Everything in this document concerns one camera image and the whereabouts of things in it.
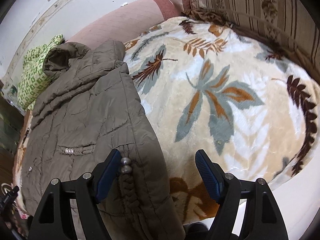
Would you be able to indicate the striped brown sofa backrest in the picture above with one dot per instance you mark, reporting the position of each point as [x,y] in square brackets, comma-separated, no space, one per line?
[284,25]

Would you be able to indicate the green checkered folded quilt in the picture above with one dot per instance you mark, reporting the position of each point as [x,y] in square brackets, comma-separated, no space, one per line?
[33,80]

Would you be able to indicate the pink bolster cushion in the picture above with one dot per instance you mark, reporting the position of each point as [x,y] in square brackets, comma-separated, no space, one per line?
[126,23]

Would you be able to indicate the leaf pattern plush blanket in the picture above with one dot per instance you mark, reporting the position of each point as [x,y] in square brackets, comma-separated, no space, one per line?
[206,87]

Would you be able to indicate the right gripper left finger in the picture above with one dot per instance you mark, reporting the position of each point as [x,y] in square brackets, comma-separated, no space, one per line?
[53,218]

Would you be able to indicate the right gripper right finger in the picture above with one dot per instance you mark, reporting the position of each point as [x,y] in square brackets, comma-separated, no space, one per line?
[262,217]

